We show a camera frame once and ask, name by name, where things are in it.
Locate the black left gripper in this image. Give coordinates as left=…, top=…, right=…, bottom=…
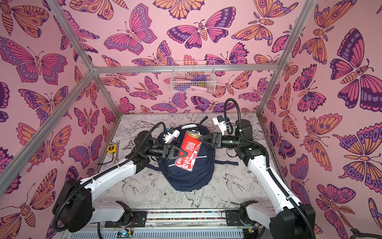
left=142, top=146, right=186, bottom=163

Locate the red paper pack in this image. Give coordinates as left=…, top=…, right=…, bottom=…
left=175, top=130, right=202, bottom=172

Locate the navy blue student backpack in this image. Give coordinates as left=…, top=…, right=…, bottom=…
left=147, top=123, right=238, bottom=192

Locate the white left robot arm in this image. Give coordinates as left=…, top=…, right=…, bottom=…
left=52, top=122, right=180, bottom=232

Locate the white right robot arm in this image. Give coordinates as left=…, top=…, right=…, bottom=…
left=199, top=98, right=316, bottom=239

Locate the silver wrench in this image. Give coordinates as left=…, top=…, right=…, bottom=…
left=114, top=140, right=120, bottom=163

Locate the yellow tape measure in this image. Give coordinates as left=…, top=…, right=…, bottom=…
left=107, top=144, right=117, bottom=154

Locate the green circuit board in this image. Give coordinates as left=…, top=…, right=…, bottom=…
left=117, top=230, right=133, bottom=239

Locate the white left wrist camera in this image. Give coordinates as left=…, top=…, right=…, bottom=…
left=163, top=127, right=181, bottom=145

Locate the white wire basket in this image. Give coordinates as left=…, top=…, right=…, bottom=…
left=169, top=60, right=216, bottom=94

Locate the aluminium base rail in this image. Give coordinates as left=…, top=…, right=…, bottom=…
left=59, top=208, right=281, bottom=239

